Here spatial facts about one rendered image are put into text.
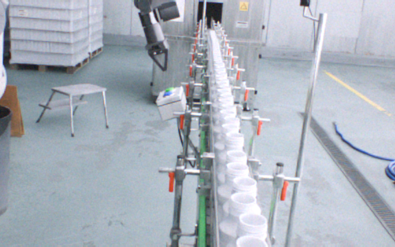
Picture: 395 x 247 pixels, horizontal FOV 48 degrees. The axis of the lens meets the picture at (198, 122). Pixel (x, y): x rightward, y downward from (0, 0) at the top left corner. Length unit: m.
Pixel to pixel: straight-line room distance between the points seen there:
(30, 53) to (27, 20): 0.52
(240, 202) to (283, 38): 10.68
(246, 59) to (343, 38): 6.21
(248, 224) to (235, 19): 5.07
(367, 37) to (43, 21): 7.61
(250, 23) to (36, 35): 3.55
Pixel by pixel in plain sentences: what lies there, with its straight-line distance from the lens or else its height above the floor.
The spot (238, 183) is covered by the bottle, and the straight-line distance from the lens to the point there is 0.71.
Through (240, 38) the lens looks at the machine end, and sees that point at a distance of 5.61.
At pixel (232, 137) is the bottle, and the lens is 0.90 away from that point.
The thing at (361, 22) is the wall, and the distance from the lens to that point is 11.72.
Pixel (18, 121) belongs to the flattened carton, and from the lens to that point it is 4.42.
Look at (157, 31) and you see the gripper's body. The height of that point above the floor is 1.31.
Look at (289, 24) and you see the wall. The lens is 11.28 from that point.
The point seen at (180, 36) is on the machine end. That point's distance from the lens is 5.60.
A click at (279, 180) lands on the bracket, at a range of 0.94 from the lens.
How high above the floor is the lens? 1.44
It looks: 16 degrees down
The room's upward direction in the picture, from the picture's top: 5 degrees clockwise
